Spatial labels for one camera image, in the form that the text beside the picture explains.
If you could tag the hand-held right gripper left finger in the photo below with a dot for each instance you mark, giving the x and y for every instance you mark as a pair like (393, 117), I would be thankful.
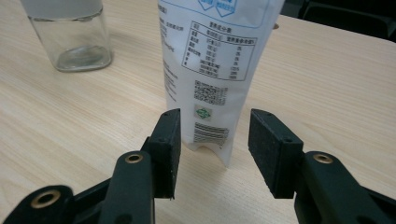
(166, 149)

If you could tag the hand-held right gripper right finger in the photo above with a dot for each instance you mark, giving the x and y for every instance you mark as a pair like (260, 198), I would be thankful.
(274, 155)

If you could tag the white and blue pouch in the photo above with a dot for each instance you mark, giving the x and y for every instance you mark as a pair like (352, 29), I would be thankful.
(211, 62)

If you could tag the glass jar with hinged lid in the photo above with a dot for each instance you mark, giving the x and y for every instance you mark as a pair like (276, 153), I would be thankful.
(77, 46)

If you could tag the black chair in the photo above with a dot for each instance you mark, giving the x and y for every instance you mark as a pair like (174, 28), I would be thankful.
(342, 15)

